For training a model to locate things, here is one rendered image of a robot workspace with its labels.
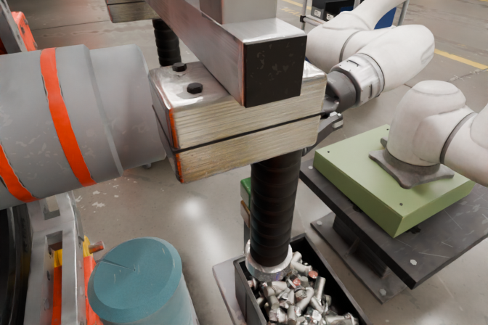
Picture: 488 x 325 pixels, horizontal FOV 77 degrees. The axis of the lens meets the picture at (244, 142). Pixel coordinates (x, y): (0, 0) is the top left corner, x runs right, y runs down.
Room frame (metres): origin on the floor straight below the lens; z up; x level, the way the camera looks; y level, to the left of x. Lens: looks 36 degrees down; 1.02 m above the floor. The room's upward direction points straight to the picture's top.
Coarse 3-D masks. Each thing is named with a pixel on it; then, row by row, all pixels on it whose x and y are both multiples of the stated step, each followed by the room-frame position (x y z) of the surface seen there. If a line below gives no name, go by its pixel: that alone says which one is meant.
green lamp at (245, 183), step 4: (244, 180) 0.38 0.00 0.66; (248, 180) 0.38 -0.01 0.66; (240, 184) 0.37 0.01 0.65; (244, 184) 0.37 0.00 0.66; (248, 184) 0.37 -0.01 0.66; (240, 188) 0.38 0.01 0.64; (244, 188) 0.36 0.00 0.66; (248, 188) 0.36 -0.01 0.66; (240, 192) 0.38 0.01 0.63; (244, 192) 0.36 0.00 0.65; (248, 192) 0.35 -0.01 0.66; (244, 196) 0.36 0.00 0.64; (248, 196) 0.35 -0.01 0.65; (244, 200) 0.36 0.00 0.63; (248, 200) 0.35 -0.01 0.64; (248, 204) 0.35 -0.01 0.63; (248, 208) 0.35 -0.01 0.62
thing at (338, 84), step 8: (336, 72) 0.52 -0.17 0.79; (328, 80) 0.50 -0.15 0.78; (336, 80) 0.50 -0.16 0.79; (344, 80) 0.50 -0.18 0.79; (328, 88) 0.49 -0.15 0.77; (336, 88) 0.48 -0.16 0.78; (344, 88) 0.49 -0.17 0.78; (352, 88) 0.49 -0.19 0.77; (328, 96) 0.49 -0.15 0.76; (336, 96) 0.48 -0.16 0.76; (344, 96) 0.48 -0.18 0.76; (352, 96) 0.48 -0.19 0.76; (328, 104) 0.47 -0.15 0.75; (336, 104) 0.47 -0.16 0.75; (344, 104) 0.48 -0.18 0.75; (352, 104) 0.49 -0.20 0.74; (328, 112) 0.46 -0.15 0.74; (336, 112) 0.47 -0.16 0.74
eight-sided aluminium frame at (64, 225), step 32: (0, 0) 0.45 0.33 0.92; (0, 32) 0.44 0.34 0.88; (64, 192) 0.36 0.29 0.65; (32, 224) 0.31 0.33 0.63; (64, 224) 0.32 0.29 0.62; (32, 256) 0.26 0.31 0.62; (64, 256) 0.26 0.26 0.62; (32, 288) 0.21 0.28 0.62; (64, 288) 0.21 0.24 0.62; (32, 320) 0.17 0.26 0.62; (64, 320) 0.17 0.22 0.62
